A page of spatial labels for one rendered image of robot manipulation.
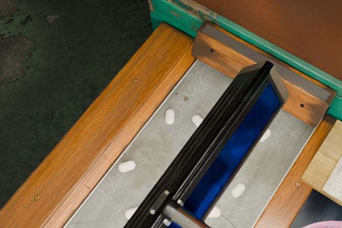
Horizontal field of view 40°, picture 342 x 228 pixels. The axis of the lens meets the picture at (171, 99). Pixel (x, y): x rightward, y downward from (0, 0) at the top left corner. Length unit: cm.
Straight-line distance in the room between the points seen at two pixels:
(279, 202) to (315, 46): 30
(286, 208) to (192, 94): 31
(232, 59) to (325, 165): 27
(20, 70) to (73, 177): 113
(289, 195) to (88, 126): 43
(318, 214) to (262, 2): 45
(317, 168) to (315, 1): 33
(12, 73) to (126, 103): 110
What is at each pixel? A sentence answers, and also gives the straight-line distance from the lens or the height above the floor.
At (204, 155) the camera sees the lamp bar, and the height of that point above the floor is 111.
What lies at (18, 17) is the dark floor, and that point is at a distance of 221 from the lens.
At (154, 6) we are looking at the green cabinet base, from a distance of 110.
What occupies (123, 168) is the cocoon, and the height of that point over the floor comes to 76.
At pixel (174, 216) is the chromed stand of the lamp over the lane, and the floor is 112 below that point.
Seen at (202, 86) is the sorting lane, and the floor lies 74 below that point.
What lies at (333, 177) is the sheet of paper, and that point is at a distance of 96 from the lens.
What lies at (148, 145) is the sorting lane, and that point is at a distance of 99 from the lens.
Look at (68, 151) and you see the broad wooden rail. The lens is 99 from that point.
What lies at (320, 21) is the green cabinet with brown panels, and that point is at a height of 101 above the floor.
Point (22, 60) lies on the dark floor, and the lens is 207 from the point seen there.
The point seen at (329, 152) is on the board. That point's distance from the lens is 98.
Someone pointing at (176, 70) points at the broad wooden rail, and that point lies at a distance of 105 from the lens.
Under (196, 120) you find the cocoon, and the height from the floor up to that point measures 76.
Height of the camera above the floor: 167
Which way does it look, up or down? 64 degrees down
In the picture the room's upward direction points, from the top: 7 degrees counter-clockwise
